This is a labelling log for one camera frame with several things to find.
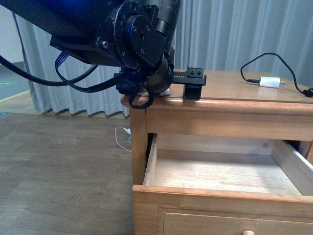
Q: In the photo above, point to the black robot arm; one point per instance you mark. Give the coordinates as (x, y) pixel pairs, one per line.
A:
(135, 35)

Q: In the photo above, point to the white USB charger adapter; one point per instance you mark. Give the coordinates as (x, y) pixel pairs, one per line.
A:
(270, 82)

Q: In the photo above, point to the wooden top drawer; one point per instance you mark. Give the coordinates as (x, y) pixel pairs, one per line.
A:
(197, 185)

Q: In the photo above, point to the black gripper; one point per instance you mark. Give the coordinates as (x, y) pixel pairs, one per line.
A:
(160, 80)

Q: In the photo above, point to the pink marker with white cap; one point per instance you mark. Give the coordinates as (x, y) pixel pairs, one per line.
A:
(167, 92)

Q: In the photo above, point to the grey pleated curtain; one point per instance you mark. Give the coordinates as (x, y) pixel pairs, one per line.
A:
(210, 34)

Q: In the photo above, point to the open metal floor socket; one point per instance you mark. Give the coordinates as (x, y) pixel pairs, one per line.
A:
(127, 138)

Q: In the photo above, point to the wooden nightstand cabinet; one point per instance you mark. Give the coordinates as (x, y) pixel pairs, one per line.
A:
(228, 107)

